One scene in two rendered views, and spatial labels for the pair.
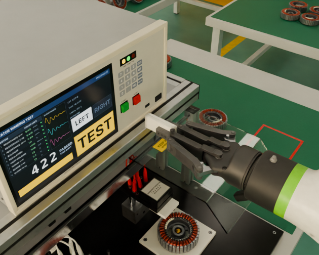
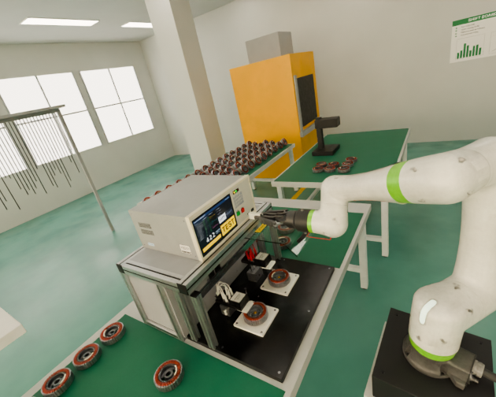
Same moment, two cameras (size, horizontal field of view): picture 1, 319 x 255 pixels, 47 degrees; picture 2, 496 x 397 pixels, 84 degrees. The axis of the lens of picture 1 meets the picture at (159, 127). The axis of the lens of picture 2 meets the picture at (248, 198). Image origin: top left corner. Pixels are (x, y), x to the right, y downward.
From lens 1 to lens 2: 0.57 m
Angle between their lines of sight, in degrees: 17
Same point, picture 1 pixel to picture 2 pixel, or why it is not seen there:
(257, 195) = (299, 224)
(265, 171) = (299, 214)
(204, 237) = (293, 278)
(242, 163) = (290, 215)
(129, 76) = (237, 198)
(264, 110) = not seen: hidden behind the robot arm
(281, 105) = not seen: hidden behind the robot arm
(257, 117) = not seen: hidden behind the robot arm
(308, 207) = (318, 221)
